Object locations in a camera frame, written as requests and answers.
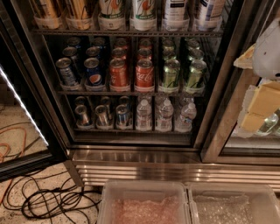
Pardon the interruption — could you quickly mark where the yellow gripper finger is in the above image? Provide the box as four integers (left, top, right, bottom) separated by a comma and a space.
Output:
234, 45, 256, 69
241, 81, 280, 133

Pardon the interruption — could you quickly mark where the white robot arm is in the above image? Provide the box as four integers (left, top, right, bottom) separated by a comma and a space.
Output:
234, 18, 280, 133

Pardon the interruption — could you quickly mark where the front green can right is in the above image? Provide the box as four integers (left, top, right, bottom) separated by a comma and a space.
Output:
185, 59, 207, 93

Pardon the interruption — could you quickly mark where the front green can left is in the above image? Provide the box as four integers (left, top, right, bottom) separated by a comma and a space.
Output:
159, 59, 180, 93

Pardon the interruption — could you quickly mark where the middle coca-cola can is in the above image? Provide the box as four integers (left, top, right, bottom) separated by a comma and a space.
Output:
137, 48, 152, 60

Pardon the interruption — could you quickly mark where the coca-cola can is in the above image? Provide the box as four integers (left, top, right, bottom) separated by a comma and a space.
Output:
135, 59, 154, 93
137, 48, 152, 60

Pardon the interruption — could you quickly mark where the front coca-cola can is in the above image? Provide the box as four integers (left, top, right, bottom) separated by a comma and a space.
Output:
135, 59, 154, 93

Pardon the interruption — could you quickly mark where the middle orange soda can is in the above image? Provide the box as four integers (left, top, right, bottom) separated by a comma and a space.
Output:
111, 47, 127, 60

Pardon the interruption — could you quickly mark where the orange soda can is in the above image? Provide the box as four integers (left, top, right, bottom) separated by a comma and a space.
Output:
109, 59, 130, 92
111, 47, 127, 60

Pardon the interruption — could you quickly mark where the front orange soda can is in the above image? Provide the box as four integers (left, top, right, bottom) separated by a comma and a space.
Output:
109, 59, 130, 92

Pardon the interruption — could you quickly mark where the front blue silver can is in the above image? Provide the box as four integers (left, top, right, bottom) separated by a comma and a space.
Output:
115, 104, 131, 130

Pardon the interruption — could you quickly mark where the front blue pepsi can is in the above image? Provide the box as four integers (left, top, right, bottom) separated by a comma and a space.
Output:
84, 58, 105, 92

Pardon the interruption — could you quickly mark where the blue pepsi can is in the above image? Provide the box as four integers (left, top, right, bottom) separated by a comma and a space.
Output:
86, 46, 101, 60
84, 58, 105, 92

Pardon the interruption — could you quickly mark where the middle blue pepsi can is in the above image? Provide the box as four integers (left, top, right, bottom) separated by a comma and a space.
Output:
86, 46, 101, 60

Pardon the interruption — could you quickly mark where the front silver can middle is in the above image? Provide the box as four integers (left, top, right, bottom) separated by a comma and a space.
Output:
95, 105, 113, 130

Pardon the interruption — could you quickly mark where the gold tall can right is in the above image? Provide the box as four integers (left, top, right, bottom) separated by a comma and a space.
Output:
66, 0, 95, 31

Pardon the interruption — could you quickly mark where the gold tall can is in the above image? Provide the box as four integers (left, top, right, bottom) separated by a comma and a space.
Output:
66, 0, 95, 31
30, 0, 63, 29

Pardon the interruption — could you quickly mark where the front silver can left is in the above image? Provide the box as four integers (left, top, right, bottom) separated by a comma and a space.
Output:
74, 105, 93, 129

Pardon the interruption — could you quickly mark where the middle diet pepsi can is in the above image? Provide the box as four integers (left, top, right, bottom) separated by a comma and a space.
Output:
62, 46, 81, 71

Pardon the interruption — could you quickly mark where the diet pepsi can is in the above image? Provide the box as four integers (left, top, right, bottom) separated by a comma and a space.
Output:
55, 57, 82, 91
62, 46, 81, 71

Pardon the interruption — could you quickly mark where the front diet pepsi can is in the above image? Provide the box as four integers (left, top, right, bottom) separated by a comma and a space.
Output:
55, 57, 82, 91

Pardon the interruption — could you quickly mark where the steel fridge base grille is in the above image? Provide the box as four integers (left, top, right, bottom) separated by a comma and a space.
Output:
71, 149, 280, 193

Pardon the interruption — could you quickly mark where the gold tall can left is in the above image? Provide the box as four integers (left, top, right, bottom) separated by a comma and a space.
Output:
30, 0, 63, 29

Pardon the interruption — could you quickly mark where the open fridge glass door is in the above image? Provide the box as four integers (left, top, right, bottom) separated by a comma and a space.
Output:
0, 21, 66, 182

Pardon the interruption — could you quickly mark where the water bottle right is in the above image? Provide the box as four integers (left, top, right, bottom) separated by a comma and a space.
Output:
175, 102, 197, 133

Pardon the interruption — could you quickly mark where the water bottle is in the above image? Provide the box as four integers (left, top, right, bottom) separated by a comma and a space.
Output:
156, 99, 174, 132
136, 99, 151, 131
175, 102, 197, 133

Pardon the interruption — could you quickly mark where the water bottle middle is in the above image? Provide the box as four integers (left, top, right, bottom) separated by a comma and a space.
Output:
156, 99, 174, 132

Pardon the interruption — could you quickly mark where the water bottle left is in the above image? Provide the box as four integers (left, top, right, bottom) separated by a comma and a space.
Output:
136, 99, 151, 131

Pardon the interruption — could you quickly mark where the clear bin pink wrap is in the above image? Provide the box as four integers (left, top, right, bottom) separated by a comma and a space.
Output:
97, 180, 191, 224

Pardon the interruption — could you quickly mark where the middle wire shelf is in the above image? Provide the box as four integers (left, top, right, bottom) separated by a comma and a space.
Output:
57, 90, 204, 97

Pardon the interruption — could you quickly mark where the wire shelf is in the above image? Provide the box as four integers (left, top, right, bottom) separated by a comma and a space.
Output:
31, 28, 222, 38
57, 90, 204, 97

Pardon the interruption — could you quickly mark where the top wire shelf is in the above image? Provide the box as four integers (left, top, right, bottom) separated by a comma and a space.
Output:
31, 28, 222, 38

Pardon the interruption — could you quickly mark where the black cable bundle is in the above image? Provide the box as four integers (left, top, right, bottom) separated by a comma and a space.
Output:
2, 167, 102, 224

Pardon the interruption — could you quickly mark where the orange cable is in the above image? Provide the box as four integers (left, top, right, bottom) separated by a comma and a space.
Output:
0, 124, 28, 205

